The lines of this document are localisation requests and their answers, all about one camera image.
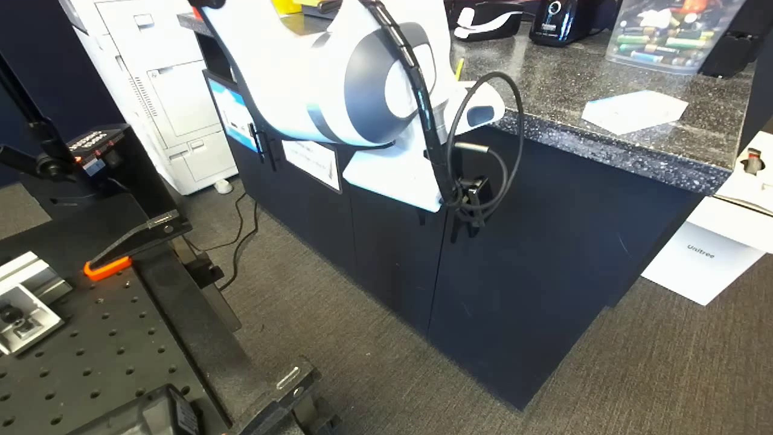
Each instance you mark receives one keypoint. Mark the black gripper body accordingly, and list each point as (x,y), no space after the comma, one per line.
(468,197)

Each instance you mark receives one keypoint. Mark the dark blue cabinet door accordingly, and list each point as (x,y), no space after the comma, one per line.
(473,306)

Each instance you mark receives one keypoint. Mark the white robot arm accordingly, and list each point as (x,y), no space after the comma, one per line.
(339,73)

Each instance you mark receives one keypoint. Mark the dark blue cabinet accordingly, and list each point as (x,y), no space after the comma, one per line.
(354,242)

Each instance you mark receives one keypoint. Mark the white office printer cabinet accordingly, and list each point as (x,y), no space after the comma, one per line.
(159,87)

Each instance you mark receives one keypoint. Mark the white label sign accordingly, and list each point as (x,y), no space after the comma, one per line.
(313,162)

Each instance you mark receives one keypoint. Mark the white black stapler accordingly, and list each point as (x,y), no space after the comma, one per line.
(485,22)

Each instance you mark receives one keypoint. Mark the black desktop device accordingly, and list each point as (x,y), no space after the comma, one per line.
(560,19)

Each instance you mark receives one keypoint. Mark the white printed paper sheet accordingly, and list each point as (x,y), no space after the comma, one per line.
(700,258)

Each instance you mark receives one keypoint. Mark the blue label sign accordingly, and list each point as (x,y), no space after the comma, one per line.
(232,117)

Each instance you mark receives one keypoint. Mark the yellow object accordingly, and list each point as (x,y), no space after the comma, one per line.
(291,6)

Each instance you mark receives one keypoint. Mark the clear box with colourful items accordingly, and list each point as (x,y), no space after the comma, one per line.
(671,32)

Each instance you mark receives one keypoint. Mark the penguin print paper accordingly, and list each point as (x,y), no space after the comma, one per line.
(751,172)

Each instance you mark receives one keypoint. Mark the perforated metal breadboard plate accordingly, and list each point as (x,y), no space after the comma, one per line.
(88,363)

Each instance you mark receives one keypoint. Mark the small grey metal bracket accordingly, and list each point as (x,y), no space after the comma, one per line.
(171,411)

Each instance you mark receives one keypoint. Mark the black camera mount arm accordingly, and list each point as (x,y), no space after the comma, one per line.
(80,171)

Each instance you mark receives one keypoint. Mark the silver aluminium rail bracket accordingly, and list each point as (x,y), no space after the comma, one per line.
(25,302)

